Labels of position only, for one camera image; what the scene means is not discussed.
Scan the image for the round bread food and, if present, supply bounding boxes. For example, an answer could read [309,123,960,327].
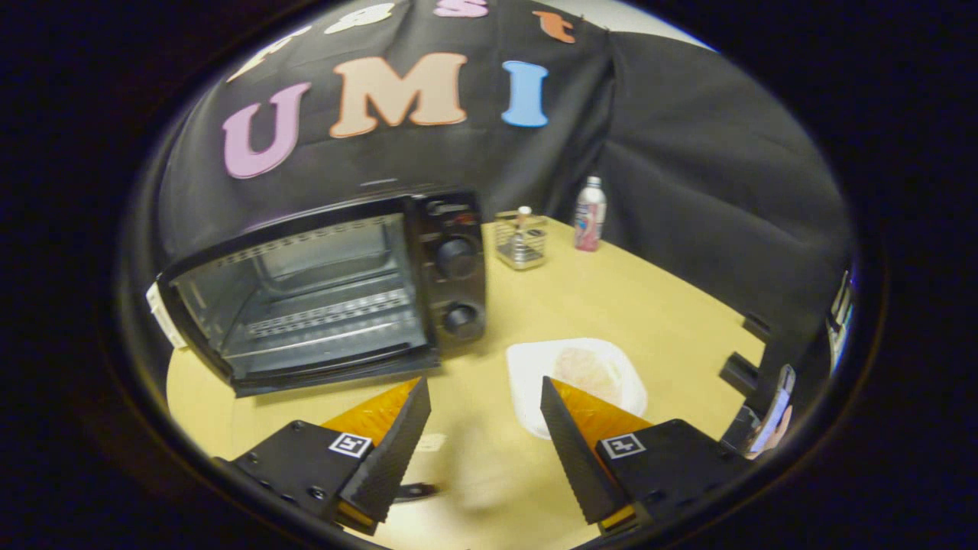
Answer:
[552,348,623,406]

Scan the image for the pink label plastic bottle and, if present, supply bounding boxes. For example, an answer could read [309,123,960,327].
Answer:
[573,176,608,253]

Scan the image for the black backdrop cloth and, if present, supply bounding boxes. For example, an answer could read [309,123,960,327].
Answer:
[153,0,853,360]

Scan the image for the white plate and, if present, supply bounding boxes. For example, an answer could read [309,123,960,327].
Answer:
[506,338,649,440]

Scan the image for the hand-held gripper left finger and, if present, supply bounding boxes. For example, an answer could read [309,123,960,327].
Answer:
[214,376,432,535]

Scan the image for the small black device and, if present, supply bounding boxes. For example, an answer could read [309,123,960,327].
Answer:
[722,405,761,453]

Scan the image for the black toaster oven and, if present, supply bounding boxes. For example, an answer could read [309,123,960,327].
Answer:
[145,187,490,503]

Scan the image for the wire mesh holder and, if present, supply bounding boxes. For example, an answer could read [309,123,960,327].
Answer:
[494,210,549,270]

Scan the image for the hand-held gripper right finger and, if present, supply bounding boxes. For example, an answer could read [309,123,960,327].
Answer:
[540,376,753,535]

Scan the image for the smartphone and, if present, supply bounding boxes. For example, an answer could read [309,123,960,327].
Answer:
[749,365,797,455]

